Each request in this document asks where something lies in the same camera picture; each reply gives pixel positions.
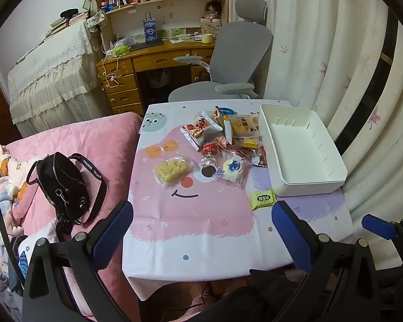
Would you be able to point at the patterned box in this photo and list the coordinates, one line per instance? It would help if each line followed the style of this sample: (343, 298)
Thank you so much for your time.
(211, 28)

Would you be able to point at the white plastic bag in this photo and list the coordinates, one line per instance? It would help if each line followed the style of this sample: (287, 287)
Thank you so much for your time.
(158, 78)

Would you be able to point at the pink blanket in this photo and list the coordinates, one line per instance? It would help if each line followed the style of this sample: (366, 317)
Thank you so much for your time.
(97, 141)

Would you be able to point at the dark brown snack packet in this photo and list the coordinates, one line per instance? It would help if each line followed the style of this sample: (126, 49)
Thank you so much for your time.
(259, 157)

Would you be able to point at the black handbag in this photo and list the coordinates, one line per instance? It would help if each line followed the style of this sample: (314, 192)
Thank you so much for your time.
(62, 181)

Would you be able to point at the wooden bookshelf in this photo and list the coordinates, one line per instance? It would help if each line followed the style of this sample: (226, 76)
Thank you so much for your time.
(169, 5)

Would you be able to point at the green printed box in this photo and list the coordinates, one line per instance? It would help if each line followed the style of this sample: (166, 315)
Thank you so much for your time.
(178, 33)

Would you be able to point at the green yellow snack packet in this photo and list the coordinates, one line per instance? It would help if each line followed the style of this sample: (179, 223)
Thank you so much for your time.
(262, 199)

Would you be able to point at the blueberry print snack packet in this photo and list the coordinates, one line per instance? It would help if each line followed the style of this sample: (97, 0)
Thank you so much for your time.
(232, 169)

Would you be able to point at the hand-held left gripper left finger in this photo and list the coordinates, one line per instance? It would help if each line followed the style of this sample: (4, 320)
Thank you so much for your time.
(114, 231)

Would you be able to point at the grey office chair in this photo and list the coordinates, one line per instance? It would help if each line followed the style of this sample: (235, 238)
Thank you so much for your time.
(238, 47)

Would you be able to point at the black cap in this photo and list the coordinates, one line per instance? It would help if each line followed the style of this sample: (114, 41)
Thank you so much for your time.
(69, 12)

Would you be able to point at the small orange snack packet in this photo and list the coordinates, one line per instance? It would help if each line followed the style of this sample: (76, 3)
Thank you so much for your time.
(218, 113)

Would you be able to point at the cream lace furniture cover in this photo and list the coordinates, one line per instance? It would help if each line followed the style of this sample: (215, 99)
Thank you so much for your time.
(50, 73)

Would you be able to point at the blue snack packet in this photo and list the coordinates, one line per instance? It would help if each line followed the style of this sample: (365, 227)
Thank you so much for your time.
(227, 111)

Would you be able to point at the silver foil snack bag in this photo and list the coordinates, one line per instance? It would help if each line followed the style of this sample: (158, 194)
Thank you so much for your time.
(206, 122)

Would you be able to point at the white plastic bin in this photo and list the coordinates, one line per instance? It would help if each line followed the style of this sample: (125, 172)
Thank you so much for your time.
(299, 147)

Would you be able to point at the red snack packet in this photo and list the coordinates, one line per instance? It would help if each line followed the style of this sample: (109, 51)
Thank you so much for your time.
(210, 149)

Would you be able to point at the blue gift bag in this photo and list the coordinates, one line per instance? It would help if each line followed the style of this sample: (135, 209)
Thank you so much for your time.
(150, 28)

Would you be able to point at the cartoon printed blanket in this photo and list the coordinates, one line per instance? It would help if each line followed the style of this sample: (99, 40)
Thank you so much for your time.
(0, 201)

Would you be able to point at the clear noodle snack packet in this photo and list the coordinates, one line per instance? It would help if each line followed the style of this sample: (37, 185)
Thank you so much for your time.
(172, 171)

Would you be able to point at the silver snack packet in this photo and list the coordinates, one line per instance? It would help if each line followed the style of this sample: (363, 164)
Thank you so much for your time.
(228, 133)

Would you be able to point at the wooden desk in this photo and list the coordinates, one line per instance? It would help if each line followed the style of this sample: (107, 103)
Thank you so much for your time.
(121, 84)

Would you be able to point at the clear orange cracker packet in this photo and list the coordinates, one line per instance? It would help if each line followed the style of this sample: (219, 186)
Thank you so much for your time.
(248, 143)
(242, 124)

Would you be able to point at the floral cloth bag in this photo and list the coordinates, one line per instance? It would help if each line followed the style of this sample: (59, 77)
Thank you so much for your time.
(96, 21)

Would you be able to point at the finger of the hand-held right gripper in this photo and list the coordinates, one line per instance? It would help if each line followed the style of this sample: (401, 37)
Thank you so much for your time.
(377, 226)
(389, 286)

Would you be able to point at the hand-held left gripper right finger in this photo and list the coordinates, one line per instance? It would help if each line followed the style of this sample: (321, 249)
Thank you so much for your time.
(292, 234)

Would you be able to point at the floral cream curtain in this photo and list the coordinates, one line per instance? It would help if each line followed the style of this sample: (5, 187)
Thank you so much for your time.
(305, 40)

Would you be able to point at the green tissue pack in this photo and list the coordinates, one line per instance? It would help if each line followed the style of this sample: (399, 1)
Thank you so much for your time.
(118, 51)

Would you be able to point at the doll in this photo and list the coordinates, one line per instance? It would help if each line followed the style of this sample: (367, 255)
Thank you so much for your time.
(211, 10)

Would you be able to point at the stack of books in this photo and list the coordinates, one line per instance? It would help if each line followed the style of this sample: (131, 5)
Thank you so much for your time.
(65, 23)

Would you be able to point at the black laptop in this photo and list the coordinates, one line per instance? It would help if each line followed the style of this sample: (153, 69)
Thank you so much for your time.
(147, 44)

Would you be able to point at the cream round container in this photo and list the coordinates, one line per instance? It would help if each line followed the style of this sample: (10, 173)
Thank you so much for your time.
(209, 38)

